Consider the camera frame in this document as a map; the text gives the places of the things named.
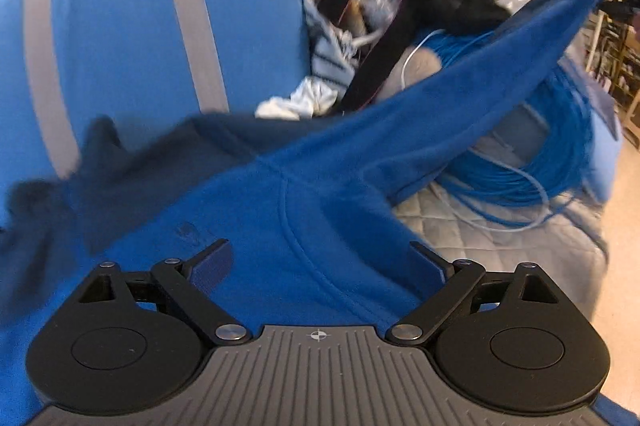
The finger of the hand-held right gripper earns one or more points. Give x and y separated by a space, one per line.
622 6

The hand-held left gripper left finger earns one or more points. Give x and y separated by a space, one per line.
212 265

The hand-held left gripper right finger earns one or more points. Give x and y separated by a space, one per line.
429 266

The blue fleece jacket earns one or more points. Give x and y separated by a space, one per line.
300 186

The grey quilted bedspread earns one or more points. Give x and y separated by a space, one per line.
490 251

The white crumpled cloth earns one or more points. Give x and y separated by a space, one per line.
300 98

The beige furry plush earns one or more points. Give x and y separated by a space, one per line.
420 70

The black bag with red trim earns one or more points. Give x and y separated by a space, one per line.
370 55

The blue grey striped cushion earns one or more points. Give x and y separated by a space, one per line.
125 45

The black white striped cloth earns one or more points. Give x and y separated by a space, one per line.
327 45

